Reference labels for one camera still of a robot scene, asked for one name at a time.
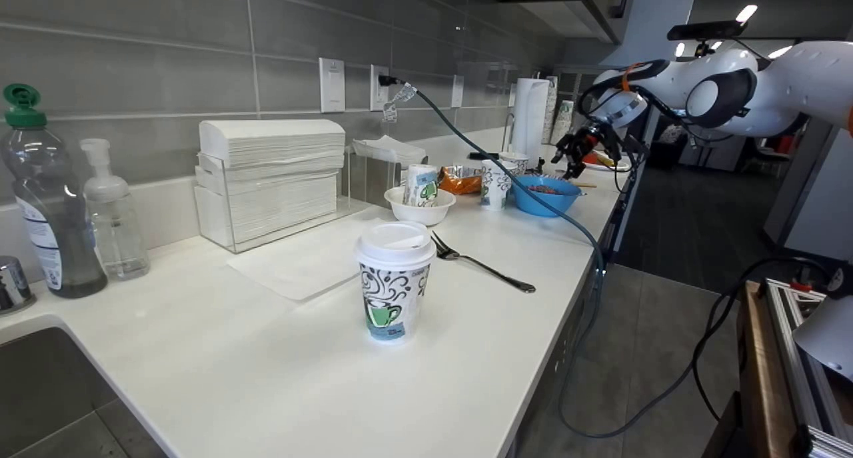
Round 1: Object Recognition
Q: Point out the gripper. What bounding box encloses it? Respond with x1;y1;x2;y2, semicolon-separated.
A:
552;121;624;180

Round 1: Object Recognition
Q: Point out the blue bowl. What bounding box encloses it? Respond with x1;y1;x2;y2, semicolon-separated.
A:
511;174;583;218

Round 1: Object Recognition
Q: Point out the white and black bowl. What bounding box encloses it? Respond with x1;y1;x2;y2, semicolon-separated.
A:
498;151;531;176

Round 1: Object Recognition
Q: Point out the stack of paper cups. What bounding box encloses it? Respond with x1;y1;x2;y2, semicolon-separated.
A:
552;99;575;146

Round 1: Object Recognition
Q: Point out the paper towel roll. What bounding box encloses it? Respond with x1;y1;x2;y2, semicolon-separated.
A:
509;78;551;163

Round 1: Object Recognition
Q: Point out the orange snack bag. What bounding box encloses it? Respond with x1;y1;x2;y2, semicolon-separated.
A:
438;165;484;196

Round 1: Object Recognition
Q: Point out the metal fork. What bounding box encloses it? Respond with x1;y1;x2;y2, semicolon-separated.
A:
430;230;537;294

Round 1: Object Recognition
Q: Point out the range hood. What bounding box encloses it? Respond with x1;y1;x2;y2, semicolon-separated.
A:
460;0;637;45

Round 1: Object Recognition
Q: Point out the clear acrylic napkin holder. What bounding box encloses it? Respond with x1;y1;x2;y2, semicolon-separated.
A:
345;135;428;209

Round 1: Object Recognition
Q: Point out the printed paper cup with lid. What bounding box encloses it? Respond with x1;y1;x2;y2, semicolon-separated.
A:
353;221;438;345

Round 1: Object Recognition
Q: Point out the white paper napkin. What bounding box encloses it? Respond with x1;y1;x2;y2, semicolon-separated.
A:
226;217;395;303

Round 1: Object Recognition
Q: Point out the clear acrylic paper towel holder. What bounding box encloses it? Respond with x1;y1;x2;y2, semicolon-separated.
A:
193;148;374;254

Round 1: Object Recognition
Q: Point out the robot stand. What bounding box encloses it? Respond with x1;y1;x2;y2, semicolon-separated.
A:
703;278;853;458

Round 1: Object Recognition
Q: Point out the stack of folded paper towels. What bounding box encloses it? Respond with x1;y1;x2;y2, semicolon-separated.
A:
195;119;347;244

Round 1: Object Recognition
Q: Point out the clear foam soap dispenser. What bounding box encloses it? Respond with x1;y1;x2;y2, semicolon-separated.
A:
79;138;151;281

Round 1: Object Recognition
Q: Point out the dish soap bottle green cap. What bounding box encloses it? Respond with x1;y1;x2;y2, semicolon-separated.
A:
0;83;108;299

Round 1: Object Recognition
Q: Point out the chrome tap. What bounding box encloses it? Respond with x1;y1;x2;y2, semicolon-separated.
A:
0;255;37;315

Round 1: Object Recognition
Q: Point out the sink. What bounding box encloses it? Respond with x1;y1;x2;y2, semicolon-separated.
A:
0;325;169;458

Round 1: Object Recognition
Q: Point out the blue-grey cable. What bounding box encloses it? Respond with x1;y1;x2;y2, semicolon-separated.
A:
379;75;747;440

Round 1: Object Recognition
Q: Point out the cable tag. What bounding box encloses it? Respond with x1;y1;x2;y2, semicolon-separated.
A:
381;83;419;125

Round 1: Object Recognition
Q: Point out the camera on mount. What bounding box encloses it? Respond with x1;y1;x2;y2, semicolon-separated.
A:
667;21;748;59

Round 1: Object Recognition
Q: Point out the black cable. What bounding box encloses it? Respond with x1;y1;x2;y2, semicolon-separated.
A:
691;255;835;423

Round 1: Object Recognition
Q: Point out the white wall switch plate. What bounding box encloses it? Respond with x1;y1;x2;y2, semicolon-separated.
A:
318;57;347;114

